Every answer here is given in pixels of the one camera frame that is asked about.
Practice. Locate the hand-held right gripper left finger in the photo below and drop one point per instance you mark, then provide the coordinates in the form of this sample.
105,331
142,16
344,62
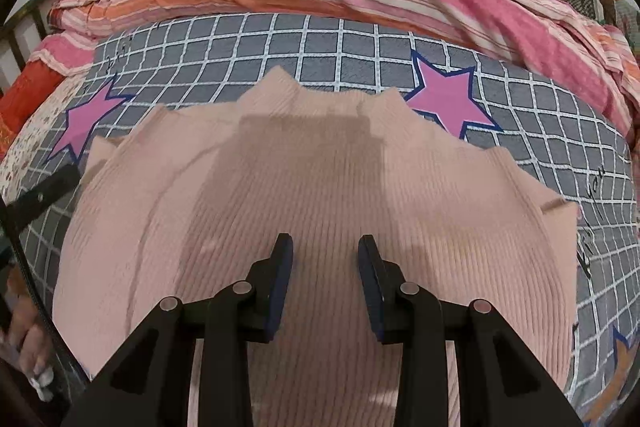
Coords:
282,268

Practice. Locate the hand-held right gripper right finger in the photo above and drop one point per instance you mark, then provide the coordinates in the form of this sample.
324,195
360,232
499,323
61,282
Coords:
369,273

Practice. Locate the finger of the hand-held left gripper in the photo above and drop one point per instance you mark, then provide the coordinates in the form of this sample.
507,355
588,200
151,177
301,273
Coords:
40,198

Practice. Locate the pink ribbed knit sweater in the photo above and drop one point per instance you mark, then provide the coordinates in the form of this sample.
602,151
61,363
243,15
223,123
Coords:
325,187

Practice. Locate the person's left hand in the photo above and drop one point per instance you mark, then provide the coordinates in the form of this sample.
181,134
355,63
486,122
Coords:
25,332

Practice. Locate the floral bed sheet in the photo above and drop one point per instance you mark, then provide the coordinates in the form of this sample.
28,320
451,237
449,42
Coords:
35,147

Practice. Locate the red embroidered pillow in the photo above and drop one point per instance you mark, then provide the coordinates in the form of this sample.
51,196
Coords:
25,102

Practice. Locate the grey checked star blanket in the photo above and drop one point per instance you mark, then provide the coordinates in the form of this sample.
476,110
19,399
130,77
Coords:
350,52

